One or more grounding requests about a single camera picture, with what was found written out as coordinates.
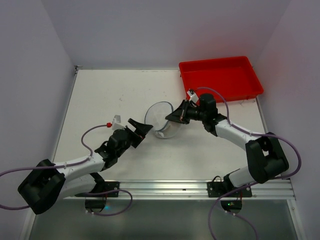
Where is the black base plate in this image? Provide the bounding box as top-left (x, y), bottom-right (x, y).
top-left (84, 181), bottom-right (120, 213)
top-left (206, 175), bottom-right (253, 214)

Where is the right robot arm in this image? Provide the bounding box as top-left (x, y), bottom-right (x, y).
top-left (165, 93), bottom-right (289, 192)

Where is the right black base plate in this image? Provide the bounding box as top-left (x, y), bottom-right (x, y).
top-left (206, 175), bottom-right (253, 214)

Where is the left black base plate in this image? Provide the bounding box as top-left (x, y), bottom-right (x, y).
top-left (84, 181), bottom-right (120, 213)

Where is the aluminium mounting rail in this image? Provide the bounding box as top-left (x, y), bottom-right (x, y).
top-left (62, 178), bottom-right (297, 201)

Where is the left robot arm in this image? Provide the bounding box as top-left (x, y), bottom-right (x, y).
top-left (17, 115), bottom-right (153, 215)

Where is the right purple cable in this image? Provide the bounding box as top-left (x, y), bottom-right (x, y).
top-left (194, 86), bottom-right (303, 240)

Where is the red plastic tray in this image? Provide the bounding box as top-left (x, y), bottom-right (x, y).
top-left (179, 56), bottom-right (264, 102)

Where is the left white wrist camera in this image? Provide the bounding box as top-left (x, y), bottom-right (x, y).
top-left (106, 115), bottom-right (125, 131)

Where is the white mesh laundry bag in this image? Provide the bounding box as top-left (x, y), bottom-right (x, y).
top-left (144, 101), bottom-right (181, 139)

